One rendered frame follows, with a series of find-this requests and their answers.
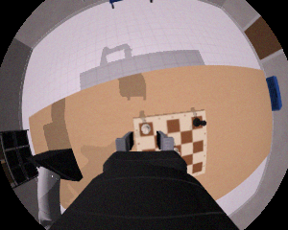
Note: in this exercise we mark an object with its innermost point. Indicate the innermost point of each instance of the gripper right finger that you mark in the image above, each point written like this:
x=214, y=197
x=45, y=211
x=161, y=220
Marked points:
x=164, y=142

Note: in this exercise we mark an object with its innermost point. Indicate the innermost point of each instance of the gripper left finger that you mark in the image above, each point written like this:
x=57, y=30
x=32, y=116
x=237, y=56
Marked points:
x=125, y=143

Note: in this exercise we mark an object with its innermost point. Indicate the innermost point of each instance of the chessboard with pieces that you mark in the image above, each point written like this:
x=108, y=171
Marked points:
x=190, y=140

